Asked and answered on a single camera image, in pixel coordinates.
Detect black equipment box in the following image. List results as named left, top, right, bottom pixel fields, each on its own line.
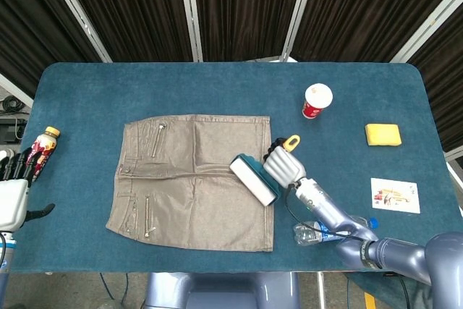
left=0, top=117, right=28, bottom=143

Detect grey-blue robot torso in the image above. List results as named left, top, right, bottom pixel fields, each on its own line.
left=144, top=271, right=301, bottom=309

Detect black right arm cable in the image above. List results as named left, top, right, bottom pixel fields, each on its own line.
left=284, top=182, right=377, bottom=243

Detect yellow sponge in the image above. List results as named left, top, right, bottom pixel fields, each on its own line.
left=364, top=123, right=403, bottom=147

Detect red paper cup white lid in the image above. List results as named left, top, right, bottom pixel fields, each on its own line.
left=302, top=82, right=334, bottom=120

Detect blue felt table cloth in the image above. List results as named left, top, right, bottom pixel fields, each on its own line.
left=3, top=62, right=459, bottom=276

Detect white printed card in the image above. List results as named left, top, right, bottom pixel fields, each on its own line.
left=370, top=177, right=422, bottom=215

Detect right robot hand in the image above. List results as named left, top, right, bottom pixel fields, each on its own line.
left=263, top=137, right=307, bottom=189

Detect dark pleated partition panel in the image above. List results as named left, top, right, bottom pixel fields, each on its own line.
left=177, top=0, right=319, bottom=63
left=0, top=0, right=109, bottom=88
left=41, top=0, right=203, bottom=63
left=392, top=0, right=463, bottom=151
left=281, top=0, right=463, bottom=63

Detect drink bottle yellow cap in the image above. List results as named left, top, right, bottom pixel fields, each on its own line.
left=27, top=126, right=61, bottom=182

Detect clear water bottle blue label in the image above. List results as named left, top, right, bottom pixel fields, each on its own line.
left=292, top=216, right=380, bottom=247

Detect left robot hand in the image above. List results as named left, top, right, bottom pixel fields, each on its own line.
left=0, top=147, right=56, bottom=232

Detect teal lint roller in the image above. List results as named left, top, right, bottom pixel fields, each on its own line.
left=229, top=134, right=301, bottom=208

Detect black coiled floor cables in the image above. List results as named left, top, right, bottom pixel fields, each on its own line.
left=0, top=94, right=25, bottom=113

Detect white table leg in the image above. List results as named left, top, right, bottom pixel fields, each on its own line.
left=317, top=271, right=326, bottom=309

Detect brown skirt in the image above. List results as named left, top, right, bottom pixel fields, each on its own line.
left=105, top=114, right=275, bottom=253

